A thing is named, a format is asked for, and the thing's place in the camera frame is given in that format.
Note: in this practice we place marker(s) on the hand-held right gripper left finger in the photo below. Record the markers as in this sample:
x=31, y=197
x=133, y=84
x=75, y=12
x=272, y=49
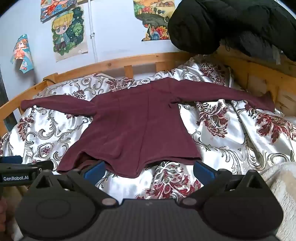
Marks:
x=94, y=172

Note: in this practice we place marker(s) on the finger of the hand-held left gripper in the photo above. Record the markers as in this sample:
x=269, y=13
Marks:
x=44, y=165
x=11, y=159

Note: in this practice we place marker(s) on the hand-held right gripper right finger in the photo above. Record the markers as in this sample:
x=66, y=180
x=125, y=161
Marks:
x=204, y=170

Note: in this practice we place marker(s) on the maroon sweater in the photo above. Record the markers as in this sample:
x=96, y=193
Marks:
x=138, y=120

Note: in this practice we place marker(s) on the person's left hand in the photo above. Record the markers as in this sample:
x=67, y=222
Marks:
x=4, y=215

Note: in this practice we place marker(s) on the floral satin bedspread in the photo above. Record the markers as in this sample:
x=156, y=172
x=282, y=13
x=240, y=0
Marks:
x=231, y=129

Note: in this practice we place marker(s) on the dark grey panel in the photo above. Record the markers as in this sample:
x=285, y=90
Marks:
x=3, y=97

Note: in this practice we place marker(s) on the cream fleece blanket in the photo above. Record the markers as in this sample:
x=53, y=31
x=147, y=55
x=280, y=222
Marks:
x=282, y=192

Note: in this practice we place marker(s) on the black padded jacket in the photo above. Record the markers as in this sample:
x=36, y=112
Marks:
x=219, y=20

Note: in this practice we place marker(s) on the small curled wall poster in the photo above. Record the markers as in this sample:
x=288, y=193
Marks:
x=22, y=54

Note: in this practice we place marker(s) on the wooden bed frame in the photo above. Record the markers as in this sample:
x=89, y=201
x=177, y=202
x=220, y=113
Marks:
x=148, y=58

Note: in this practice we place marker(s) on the blond figure wall poster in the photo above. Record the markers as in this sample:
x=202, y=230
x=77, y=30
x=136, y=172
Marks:
x=67, y=32

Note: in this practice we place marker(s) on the white wall pipe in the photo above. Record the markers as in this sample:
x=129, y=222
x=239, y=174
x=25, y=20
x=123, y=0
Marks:
x=93, y=34

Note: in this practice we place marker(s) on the colourful cartoon wall poster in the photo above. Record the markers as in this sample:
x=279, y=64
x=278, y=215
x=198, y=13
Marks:
x=54, y=9

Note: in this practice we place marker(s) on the landscape wall poster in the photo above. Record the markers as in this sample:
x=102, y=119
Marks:
x=155, y=16

